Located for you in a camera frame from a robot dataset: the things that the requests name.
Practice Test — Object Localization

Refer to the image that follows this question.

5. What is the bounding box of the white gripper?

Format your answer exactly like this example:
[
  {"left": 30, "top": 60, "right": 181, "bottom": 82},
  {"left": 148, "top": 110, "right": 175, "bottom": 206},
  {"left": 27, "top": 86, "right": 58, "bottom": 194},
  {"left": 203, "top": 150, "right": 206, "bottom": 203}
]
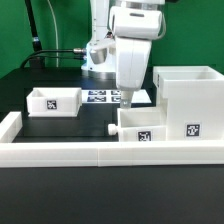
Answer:
[{"left": 115, "top": 37, "right": 152, "bottom": 109}]

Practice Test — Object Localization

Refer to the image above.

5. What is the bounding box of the white front drawer tray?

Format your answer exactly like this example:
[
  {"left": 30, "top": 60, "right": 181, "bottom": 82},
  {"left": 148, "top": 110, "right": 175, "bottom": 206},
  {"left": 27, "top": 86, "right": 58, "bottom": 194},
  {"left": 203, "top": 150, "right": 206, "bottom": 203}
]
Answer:
[{"left": 108, "top": 107, "right": 166, "bottom": 142}]

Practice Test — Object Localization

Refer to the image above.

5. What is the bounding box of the white drawer tray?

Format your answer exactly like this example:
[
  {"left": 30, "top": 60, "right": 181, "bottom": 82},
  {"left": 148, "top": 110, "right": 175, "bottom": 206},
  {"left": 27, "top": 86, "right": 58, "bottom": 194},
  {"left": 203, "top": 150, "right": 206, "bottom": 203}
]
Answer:
[
  {"left": 108, "top": 107, "right": 166, "bottom": 142},
  {"left": 26, "top": 87, "right": 82, "bottom": 117}
]

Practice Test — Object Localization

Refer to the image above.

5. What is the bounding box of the white drawer cabinet box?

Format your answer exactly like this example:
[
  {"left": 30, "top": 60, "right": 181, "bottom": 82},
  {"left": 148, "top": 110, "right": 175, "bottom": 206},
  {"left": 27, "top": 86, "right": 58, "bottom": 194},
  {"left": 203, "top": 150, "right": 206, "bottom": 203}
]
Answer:
[{"left": 153, "top": 66, "right": 224, "bottom": 140}]

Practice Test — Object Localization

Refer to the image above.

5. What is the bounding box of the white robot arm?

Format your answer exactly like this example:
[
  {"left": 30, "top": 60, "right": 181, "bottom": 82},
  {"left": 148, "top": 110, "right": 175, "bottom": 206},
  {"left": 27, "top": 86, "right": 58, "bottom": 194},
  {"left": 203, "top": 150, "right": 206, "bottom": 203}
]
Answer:
[{"left": 82, "top": 0, "right": 166, "bottom": 109}]

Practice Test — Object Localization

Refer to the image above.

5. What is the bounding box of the white rear drawer tray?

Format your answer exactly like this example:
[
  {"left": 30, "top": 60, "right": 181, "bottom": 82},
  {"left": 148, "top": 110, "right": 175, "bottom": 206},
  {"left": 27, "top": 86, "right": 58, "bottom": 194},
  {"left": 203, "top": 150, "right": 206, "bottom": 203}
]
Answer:
[{"left": 26, "top": 87, "right": 82, "bottom": 117}]

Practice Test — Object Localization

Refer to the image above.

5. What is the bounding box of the white marker sheet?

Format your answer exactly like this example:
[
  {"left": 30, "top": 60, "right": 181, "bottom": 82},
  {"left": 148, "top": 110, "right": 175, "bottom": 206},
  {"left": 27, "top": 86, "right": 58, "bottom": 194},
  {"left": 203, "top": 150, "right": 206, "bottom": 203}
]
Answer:
[{"left": 82, "top": 90, "right": 151, "bottom": 104}]

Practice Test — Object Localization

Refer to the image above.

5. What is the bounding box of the white U-shaped fence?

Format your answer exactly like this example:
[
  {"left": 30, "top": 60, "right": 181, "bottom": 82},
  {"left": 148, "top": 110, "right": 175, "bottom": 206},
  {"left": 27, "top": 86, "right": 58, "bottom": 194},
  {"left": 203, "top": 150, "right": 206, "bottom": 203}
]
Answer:
[{"left": 0, "top": 112, "right": 224, "bottom": 168}]

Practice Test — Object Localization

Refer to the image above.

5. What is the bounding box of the black cable with connector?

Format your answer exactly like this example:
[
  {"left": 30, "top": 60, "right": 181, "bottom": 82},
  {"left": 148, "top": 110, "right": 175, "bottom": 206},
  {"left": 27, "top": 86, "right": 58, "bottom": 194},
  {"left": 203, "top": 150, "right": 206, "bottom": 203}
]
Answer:
[{"left": 20, "top": 47, "right": 88, "bottom": 70}]

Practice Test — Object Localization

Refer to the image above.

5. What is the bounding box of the grey thin cable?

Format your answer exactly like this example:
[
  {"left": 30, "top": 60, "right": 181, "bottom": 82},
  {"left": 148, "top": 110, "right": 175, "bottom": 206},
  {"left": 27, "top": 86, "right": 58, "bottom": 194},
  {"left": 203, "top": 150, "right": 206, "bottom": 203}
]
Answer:
[{"left": 46, "top": 0, "right": 60, "bottom": 68}]

